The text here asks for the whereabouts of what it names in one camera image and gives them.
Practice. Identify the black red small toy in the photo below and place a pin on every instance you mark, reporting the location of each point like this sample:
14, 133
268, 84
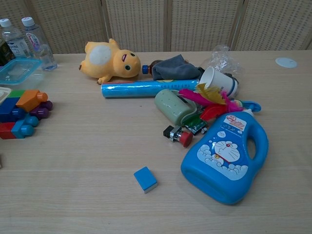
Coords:
179, 136

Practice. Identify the dark oil bottle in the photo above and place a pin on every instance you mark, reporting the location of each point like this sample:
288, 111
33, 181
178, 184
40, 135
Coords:
5, 53

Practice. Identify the green snack packet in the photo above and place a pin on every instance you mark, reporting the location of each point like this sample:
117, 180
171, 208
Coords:
196, 124

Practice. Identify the white round table grommet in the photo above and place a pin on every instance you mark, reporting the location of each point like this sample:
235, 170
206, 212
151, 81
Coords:
286, 62

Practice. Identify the yellow plush toy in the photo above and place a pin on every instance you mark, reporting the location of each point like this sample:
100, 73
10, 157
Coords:
112, 62

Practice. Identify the purple building block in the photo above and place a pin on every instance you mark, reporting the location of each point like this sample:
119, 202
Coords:
42, 111

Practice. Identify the clear container with blue lid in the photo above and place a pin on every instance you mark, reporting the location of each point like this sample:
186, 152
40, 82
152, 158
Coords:
19, 70

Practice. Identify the light blue building block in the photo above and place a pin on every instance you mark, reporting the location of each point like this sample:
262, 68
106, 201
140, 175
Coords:
24, 128

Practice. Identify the orange building block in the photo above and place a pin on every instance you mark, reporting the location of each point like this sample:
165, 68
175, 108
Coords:
30, 100

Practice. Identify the red building block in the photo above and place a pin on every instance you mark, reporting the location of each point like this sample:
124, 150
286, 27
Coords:
6, 130

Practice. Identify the woven folding screen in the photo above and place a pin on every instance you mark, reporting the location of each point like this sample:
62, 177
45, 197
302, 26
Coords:
195, 24

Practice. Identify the white paper cup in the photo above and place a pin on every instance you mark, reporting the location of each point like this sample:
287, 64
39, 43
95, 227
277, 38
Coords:
219, 79

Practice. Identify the green building block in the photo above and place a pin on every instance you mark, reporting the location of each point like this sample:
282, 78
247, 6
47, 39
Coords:
15, 93

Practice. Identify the crumpled clear plastic wrapper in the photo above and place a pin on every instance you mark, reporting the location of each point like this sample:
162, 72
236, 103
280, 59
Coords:
223, 58

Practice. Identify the brown bottle with blue cap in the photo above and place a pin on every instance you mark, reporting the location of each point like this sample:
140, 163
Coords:
146, 69

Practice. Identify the blue mahjong tile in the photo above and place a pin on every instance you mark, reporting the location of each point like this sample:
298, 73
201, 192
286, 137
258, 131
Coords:
145, 178

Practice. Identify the colourful feather shuttlecock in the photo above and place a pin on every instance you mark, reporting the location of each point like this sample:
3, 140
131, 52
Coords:
207, 98

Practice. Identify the beige lunch box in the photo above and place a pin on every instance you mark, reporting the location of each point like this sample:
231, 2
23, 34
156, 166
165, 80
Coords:
4, 93

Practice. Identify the blue cartoon detergent bottle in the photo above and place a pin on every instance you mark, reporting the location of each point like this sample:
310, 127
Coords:
219, 158

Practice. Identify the dark blue building block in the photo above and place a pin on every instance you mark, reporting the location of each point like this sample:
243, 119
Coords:
11, 109

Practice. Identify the grey cloth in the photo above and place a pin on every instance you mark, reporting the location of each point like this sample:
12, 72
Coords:
175, 67

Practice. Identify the green cup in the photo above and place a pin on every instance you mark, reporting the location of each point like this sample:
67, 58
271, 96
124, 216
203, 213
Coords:
170, 107

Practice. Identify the clear water bottle white cap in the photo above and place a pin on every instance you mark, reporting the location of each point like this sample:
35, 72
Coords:
14, 41
40, 46

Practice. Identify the blue cylindrical tube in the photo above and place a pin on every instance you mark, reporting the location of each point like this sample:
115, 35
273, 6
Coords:
136, 89

